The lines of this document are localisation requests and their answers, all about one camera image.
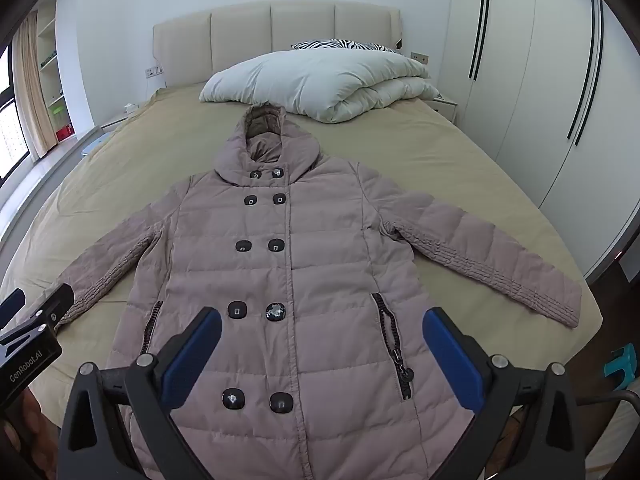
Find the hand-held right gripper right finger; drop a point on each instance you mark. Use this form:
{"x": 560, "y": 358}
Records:
{"x": 452, "y": 365}

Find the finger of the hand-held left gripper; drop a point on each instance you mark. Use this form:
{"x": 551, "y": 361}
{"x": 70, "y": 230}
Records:
{"x": 12, "y": 302}
{"x": 52, "y": 302}

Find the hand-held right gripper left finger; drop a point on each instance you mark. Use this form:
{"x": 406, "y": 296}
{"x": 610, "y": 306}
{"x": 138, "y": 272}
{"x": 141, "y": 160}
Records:
{"x": 192, "y": 355}

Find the mauve quilted hooded jacket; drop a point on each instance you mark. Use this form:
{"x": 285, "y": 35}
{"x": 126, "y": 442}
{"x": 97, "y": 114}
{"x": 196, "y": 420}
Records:
{"x": 320, "y": 270}

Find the person's left hand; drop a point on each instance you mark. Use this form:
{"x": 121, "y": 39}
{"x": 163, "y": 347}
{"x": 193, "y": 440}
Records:
{"x": 22, "y": 435}

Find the grey window ledge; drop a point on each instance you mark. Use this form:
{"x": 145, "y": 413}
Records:
{"x": 45, "y": 175}

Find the light blue round object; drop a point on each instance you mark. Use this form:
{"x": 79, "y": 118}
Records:
{"x": 95, "y": 144}

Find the red box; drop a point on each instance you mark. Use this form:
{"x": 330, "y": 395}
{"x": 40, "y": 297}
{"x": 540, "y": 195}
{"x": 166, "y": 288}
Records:
{"x": 64, "y": 134}

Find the teal plastic stool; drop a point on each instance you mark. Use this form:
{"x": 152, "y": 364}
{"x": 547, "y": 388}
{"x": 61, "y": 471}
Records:
{"x": 622, "y": 365}

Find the dark framed window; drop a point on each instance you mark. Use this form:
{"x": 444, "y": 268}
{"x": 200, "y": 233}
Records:
{"x": 10, "y": 130}

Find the white cloth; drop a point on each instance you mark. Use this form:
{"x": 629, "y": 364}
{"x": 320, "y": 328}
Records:
{"x": 615, "y": 435}

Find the green plastic container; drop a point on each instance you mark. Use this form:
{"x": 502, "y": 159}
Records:
{"x": 57, "y": 115}

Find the white nightstand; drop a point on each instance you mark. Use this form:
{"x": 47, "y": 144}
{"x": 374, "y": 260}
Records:
{"x": 115, "y": 121}
{"x": 445, "y": 107}

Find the beige upholstered bed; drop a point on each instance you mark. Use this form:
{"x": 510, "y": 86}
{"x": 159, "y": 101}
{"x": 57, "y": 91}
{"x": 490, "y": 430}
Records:
{"x": 465, "y": 170}

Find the white tissue box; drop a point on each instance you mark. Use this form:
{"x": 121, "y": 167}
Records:
{"x": 130, "y": 107}

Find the beige curtain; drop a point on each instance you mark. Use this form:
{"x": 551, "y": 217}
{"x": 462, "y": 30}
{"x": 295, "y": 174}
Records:
{"x": 32, "y": 85}

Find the white open shelf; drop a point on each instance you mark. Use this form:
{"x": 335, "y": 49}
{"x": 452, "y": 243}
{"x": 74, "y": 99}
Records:
{"x": 47, "y": 80}

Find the white wardrobe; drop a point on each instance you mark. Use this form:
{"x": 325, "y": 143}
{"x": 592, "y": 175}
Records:
{"x": 540, "y": 110}

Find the white folded duvet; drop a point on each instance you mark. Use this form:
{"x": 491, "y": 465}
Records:
{"x": 320, "y": 85}

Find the zebra striped pillow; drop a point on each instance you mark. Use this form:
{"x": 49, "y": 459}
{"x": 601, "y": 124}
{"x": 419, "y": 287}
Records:
{"x": 340, "y": 45}

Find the wall socket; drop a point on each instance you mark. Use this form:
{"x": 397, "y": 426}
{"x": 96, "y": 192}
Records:
{"x": 420, "y": 57}
{"x": 154, "y": 71}

